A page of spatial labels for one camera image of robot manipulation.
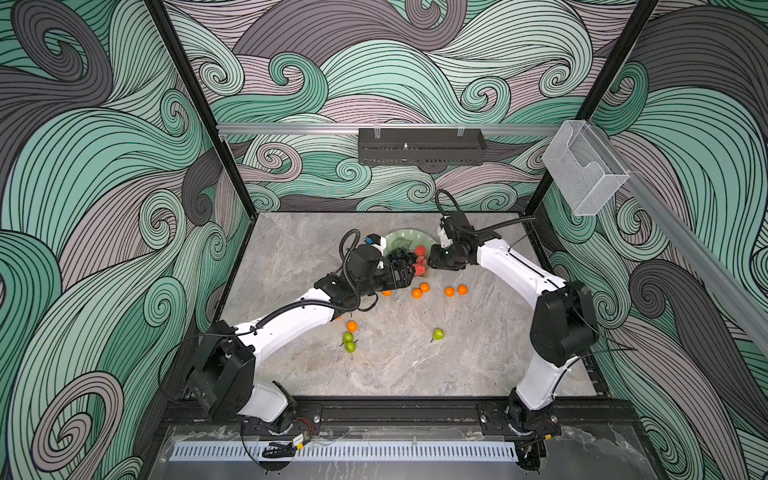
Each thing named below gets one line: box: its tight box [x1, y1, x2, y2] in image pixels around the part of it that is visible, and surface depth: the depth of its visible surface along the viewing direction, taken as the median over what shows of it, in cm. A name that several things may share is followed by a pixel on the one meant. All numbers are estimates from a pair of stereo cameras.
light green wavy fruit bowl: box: [384, 228, 436, 255], surface depth 109 cm
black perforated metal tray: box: [358, 128, 487, 166], surface depth 97 cm
